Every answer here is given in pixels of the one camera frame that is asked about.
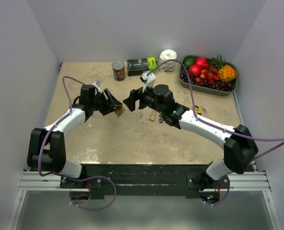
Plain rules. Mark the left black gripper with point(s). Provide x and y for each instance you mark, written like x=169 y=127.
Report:
x=110 y=105

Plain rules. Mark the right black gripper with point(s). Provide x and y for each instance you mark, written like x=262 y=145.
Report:
x=130 y=101

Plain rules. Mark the large brass padlock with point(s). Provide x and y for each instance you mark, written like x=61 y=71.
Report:
x=119 y=111

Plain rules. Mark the small brass padlock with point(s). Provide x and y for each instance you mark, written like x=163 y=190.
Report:
x=152 y=117

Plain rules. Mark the yellow padlock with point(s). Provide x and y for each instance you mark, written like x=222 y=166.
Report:
x=197 y=110

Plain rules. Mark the yellow padlock keys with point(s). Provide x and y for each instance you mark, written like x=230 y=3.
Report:
x=204 y=111

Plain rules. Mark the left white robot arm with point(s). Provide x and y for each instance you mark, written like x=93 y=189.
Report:
x=47 y=150

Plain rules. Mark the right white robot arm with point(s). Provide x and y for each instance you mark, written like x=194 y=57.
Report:
x=239 y=149

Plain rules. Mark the black and green box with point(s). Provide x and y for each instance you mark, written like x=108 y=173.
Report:
x=136 y=67

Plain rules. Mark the brown tin can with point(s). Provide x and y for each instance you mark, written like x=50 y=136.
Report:
x=118 y=70

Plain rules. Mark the white paper roll cup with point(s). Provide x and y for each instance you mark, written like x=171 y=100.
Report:
x=168 y=67

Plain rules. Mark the green lime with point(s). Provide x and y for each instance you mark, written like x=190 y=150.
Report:
x=188 y=62

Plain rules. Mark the red apple lower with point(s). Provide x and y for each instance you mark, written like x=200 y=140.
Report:
x=195 y=69

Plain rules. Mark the red apple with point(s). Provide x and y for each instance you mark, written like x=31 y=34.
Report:
x=200 y=61
x=195 y=69

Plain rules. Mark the red apple upper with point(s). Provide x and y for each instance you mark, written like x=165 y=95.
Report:
x=200 y=61

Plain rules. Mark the strawberry pile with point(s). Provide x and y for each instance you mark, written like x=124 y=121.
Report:
x=208 y=73

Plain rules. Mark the dark grape bunch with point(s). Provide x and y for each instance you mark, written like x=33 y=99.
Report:
x=211 y=86

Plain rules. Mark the small pineapple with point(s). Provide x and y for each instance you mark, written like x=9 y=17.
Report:
x=225 y=71

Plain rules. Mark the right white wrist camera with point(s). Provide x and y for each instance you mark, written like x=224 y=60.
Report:
x=148 y=79

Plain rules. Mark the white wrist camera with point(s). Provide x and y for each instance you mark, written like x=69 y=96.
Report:
x=148 y=79
x=96 y=84

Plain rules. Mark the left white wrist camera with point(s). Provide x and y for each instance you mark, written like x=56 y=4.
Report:
x=96 y=84

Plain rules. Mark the panda keychain figure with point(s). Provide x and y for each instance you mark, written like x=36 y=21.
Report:
x=161 y=119

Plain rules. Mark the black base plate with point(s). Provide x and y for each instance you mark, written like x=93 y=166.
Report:
x=143 y=180

